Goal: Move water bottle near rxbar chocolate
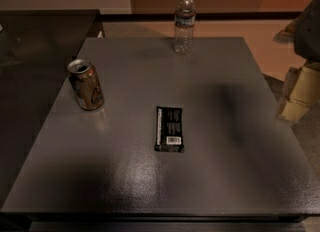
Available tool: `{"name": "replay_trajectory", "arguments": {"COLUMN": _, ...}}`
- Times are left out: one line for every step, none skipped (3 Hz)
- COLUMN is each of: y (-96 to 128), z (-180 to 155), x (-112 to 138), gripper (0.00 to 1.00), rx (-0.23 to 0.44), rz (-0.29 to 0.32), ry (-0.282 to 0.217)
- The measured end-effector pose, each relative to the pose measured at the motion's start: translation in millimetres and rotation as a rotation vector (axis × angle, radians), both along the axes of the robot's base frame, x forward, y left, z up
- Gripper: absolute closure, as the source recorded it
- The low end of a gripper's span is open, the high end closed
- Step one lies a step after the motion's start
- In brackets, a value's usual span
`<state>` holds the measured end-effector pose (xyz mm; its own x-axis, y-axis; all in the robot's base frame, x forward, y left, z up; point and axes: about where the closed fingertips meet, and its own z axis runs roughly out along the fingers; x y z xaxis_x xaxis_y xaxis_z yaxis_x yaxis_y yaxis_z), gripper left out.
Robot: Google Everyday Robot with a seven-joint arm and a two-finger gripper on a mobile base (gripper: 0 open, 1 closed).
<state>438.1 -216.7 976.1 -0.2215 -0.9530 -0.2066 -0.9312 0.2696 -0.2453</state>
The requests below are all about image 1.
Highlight clear plastic water bottle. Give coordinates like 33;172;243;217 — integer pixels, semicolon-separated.
173;0;196;55

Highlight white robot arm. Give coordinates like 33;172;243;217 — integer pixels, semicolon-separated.
275;0;320;122

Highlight black rxbar chocolate wrapper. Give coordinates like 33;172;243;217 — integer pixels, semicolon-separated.
155;106;184;153

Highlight orange soda can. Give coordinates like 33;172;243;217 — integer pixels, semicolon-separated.
67;59;104;111

